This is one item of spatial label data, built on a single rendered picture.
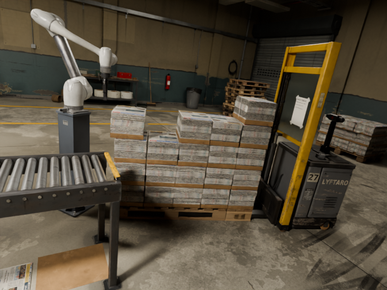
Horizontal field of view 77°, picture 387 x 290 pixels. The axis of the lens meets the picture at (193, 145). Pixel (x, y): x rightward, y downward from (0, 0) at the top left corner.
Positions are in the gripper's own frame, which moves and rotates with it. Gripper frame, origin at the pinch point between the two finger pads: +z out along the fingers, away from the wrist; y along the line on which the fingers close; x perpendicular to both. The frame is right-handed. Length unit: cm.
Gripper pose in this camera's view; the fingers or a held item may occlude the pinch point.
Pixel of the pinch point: (105, 96)
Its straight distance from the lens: 236.5
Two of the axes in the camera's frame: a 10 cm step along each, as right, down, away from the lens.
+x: -9.8, -0.8, -1.8
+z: -1.3, 9.4, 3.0
